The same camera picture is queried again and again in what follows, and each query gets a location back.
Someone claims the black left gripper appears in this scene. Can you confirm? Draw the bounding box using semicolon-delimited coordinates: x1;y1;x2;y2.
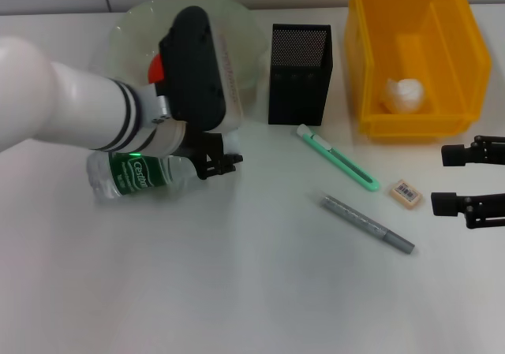
182;123;244;182

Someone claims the beige eraser with barcode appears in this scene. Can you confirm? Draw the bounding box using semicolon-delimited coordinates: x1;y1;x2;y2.
388;179;424;211

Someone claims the clear water bottle green label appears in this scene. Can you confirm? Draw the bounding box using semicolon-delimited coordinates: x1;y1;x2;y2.
86;131;242;204

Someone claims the white paper ball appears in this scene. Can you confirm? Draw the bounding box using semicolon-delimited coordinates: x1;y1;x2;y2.
380;77;428;114

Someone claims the green utility knife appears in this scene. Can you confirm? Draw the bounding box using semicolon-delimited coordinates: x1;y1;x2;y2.
297;124;382;192

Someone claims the orange fruit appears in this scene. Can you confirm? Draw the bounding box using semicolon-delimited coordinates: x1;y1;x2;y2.
148;53;165;84

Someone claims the grey marker pen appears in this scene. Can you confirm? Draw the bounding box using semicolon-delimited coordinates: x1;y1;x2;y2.
320;195;416;255

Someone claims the black mesh pen holder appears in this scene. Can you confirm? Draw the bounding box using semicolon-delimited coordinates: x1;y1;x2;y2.
268;23;335;126

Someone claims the green glass fruit plate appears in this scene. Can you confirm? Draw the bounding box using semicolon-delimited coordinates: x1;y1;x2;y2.
109;0;265;97

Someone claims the yellow plastic bin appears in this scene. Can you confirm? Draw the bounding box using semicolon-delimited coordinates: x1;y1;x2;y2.
343;0;493;144

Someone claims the left wrist camera housing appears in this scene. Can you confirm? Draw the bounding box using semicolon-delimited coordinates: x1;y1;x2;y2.
157;6;242;132

